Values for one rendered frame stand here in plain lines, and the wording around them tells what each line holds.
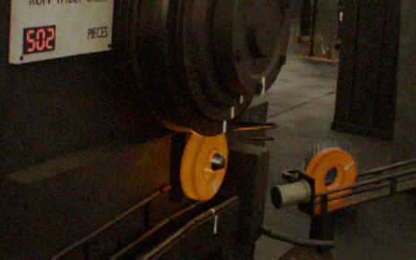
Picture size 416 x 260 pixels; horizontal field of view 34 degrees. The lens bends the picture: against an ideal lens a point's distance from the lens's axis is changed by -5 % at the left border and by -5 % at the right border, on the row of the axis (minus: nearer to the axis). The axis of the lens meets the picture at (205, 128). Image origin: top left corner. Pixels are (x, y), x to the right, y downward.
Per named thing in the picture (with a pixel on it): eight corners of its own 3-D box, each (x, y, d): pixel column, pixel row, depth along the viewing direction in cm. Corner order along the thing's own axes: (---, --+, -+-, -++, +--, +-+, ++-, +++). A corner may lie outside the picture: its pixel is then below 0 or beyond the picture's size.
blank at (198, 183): (174, 151, 140) (189, 153, 139) (210, 113, 152) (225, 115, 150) (184, 211, 149) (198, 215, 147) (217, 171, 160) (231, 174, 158)
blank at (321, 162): (317, 213, 186) (323, 218, 183) (294, 171, 179) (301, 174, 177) (356, 178, 190) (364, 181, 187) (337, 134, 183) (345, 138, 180)
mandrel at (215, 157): (161, 143, 157) (154, 162, 156) (153, 135, 154) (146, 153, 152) (230, 157, 150) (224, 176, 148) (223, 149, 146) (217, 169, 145)
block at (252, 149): (211, 238, 175) (218, 145, 170) (226, 228, 182) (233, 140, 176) (250, 247, 170) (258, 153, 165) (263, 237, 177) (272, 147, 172)
